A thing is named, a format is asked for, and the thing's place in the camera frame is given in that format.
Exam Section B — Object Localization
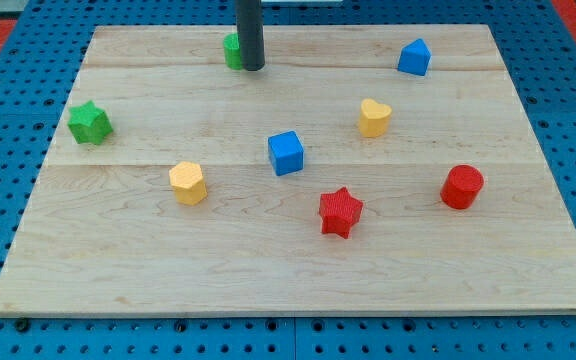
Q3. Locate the green cylinder block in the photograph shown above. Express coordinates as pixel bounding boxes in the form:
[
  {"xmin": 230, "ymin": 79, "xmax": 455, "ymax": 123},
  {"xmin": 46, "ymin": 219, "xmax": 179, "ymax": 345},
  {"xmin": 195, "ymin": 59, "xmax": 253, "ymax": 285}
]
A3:
[{"xmin": 222, "ymin": 33, "xmax": 243, "ymax": 70}]

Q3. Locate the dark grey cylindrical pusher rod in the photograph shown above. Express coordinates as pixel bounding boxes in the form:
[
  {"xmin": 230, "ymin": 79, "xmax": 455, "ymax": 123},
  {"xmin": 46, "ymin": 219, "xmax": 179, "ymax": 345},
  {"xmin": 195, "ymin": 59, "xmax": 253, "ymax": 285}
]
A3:
[{"xmin": 235, "ymin": 0, "xmax": 265, "ymax": 71}]

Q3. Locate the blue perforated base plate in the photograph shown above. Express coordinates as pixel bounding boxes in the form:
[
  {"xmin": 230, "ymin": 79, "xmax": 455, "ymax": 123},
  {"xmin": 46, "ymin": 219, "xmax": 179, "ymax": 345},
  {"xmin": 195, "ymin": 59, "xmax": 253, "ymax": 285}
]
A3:
[{"xmin": 0, "ymin": 1, "xmax": 576, "ymax": 359}]

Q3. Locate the yellow hexagon block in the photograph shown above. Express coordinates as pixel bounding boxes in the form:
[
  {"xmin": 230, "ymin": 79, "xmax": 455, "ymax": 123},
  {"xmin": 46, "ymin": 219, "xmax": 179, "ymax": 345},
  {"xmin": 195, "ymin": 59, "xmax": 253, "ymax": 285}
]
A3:
[{"xmin": 169, "ymin": 161, "xmax": 207, "ymax": 206}]

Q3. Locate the green star block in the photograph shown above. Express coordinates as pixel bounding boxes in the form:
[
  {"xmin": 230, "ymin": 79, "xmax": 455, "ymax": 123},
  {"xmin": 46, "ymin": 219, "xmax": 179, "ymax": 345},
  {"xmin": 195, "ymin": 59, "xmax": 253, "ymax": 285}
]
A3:
[{"xmin": 67, "ymin": 101, "xmax": 113, "ymax": 145}]

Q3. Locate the red cylinder block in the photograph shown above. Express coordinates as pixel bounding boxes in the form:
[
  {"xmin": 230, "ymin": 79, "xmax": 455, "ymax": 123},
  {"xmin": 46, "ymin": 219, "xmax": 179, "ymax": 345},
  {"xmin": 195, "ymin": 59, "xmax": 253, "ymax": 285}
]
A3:
[{"xmin": 440, "ymin": 164, "xmax": 485, "ymax": 210}]

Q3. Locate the red star block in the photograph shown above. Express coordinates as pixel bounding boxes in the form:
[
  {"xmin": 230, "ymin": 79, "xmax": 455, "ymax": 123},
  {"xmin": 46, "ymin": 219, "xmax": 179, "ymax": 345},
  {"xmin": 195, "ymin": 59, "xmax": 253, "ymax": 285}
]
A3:
[{"xmin": 318, "ymin": 187, "xmax": 363, "ymax": 239}]

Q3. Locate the yellow heart block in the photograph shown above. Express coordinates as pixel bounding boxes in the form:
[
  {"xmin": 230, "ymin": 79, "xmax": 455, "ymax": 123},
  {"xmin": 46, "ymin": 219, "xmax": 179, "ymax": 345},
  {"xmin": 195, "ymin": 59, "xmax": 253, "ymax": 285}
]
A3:
[{"xmin": 357, "ymin": 98, "xmax": 393, "ymax": 138}]

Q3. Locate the blue triangle block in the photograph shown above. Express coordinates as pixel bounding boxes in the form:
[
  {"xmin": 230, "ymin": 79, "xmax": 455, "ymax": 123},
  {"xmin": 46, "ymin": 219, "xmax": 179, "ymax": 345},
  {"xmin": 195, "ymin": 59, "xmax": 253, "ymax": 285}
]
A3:
[{"xmin": 397, "ymin": 38, "xmax": 432, "ymax": 76}]

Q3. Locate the blue cube block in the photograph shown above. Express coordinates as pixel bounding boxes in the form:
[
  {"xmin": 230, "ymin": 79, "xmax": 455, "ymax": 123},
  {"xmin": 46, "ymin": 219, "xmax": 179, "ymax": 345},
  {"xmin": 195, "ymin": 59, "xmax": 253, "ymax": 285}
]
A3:
[{"xmin": 267, "ymin": 131, "xmax": 304, "ymax": 176}]

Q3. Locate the light wooden board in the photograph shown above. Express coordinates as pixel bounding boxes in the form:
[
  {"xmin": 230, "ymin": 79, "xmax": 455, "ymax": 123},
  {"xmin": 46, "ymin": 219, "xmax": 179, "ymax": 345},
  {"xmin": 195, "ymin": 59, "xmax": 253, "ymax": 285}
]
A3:
[{"xmin": 0, "ymin": 25, "xmax": 576, "ymax": 318}]

